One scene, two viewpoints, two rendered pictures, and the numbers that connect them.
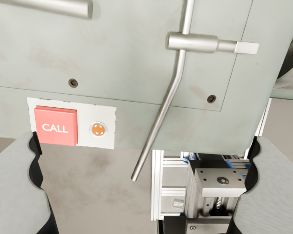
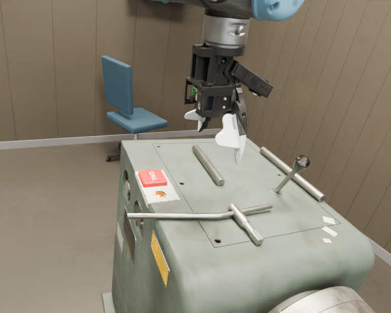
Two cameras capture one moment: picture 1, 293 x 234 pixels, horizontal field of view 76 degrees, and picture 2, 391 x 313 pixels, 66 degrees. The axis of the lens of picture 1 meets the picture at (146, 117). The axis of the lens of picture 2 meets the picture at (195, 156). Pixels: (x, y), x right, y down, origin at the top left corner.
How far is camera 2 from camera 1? 0.61 m
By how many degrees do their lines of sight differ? 77
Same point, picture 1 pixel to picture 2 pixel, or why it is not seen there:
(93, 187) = not seen: outside the picture
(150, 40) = (225, 205)
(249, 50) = (257, 236)
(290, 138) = not seen: outside the picture
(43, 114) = (159, 172)
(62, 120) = (160, 177)
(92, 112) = (169, 190)
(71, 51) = (197, 181)
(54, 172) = not seen: outside the picture
